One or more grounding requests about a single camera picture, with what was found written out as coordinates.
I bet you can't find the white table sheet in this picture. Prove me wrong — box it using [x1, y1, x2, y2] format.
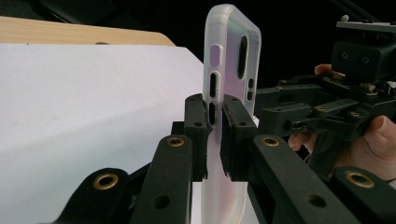
[0, 42, 260, 224]

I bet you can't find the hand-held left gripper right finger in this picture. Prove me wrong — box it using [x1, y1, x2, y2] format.
[219, 93, 362, 224]

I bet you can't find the translucent white phone case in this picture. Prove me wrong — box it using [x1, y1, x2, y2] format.
[200, 3, 262, 224]

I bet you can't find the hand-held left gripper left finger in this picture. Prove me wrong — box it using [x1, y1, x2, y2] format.
[129, 92, 214, 224]

